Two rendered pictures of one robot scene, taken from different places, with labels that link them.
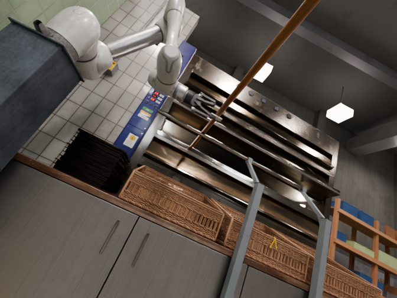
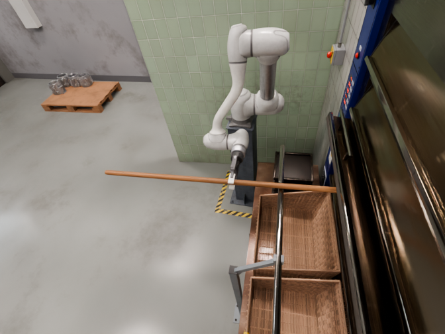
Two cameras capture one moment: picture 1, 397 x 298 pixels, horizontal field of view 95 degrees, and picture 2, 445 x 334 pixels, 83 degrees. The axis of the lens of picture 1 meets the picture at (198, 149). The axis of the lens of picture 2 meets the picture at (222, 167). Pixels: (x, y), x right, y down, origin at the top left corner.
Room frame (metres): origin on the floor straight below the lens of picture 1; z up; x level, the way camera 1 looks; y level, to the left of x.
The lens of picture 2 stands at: (1.21, -0.83, 2.28)
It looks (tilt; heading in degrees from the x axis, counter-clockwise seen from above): 47 degrees down; 116
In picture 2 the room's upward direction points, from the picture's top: 10 degrees counter-clockwise
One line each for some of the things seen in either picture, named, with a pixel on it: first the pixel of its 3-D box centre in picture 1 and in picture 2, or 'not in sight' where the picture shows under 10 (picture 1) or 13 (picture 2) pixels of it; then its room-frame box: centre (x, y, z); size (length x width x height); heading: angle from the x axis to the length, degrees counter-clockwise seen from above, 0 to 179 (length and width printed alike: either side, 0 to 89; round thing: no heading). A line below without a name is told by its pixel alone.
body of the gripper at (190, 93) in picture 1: (192, 100); (236, 161); (0.84, 0.14, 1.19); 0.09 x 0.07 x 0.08; 97
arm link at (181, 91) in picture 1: (181, 93); (238, 152); (0.83, 0.21, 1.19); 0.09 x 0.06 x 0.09; 7
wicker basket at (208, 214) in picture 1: (172, 196); (293, 232); (1.23, 0.02, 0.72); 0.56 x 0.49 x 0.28; 99
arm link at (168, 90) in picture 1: (163, 81); (238, 140); (0.81, 0.32, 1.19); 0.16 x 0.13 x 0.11; 97
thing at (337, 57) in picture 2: (109, 66); (337, 54); (1.31, 0.97, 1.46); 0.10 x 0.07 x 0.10; 98
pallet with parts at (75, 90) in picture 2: not in sight; (79, 91); (-2.71, 2.08, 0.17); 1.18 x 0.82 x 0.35; 4
